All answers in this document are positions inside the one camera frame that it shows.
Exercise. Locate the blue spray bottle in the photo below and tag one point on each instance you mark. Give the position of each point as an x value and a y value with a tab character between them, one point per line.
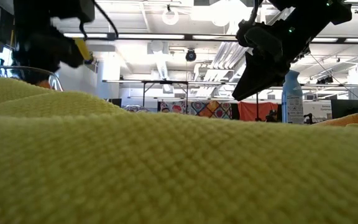
292	99

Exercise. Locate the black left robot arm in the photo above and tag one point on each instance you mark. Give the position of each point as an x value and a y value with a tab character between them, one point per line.
51	11

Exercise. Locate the clear plastic basket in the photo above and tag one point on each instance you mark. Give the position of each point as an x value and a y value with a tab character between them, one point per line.
56	82

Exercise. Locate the black monitor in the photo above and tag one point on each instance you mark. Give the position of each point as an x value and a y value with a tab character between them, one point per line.
346	109

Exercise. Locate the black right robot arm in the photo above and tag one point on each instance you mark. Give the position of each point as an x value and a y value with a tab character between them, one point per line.
309	18

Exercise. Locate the black overhead camera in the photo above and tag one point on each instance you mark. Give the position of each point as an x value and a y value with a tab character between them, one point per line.
190	56

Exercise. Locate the colourful patterned quilt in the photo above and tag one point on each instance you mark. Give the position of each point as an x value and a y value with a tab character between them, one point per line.
197	109

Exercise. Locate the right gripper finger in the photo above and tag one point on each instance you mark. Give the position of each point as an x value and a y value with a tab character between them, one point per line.
259	81

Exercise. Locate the orange hanging cloth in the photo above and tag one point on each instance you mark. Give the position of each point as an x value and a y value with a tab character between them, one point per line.
253	111

